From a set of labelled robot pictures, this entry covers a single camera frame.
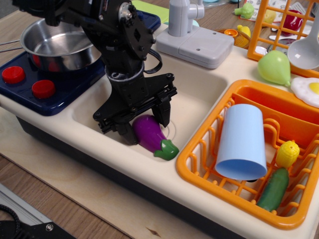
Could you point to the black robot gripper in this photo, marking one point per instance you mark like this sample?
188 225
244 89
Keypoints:
132 95

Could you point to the purple toy eggplant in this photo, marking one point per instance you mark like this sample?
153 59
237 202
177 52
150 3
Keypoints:
150 136

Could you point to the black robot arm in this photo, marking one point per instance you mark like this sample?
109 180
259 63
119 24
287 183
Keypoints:
114 28

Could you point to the stainless steel pan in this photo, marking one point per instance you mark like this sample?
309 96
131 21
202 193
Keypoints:
62 48

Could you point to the cream toy sink unit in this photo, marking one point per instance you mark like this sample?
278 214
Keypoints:
198 90

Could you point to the grey toy faucet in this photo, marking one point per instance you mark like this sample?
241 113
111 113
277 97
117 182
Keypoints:
198 45

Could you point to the light blue plastic cup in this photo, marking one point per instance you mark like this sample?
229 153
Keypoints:
241 153

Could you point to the red stove knob right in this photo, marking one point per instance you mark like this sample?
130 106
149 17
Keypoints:
43 89

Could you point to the red stove knob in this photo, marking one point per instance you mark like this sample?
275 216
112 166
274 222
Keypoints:
43 89
13 75

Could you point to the orange dish rack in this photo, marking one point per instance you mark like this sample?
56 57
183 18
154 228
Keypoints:
233 203

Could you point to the dark blue toy stove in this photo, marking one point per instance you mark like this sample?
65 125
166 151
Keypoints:
69 85

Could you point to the red stove knob left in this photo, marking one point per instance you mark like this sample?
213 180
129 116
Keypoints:
13 75

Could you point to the green toy pear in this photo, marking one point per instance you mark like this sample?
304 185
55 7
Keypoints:
275 67

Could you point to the green toy cucumber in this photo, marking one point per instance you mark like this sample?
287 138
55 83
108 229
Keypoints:
275 190

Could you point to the yellow toy corn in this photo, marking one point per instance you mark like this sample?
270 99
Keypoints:
287 154

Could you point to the green toy broccoli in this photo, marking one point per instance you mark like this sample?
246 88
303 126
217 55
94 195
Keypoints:
246 11

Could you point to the orange upright grid rack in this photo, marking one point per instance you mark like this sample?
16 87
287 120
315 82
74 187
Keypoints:
269 34

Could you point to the toy fried egg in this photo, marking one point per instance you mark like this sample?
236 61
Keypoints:
307 90

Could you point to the grey plastic ladle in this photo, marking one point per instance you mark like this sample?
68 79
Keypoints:
304 53

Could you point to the red toy pepper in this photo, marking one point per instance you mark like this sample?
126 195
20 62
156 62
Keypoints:
292 23

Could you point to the black mount plate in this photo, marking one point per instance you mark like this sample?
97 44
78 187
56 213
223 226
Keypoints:
40 231

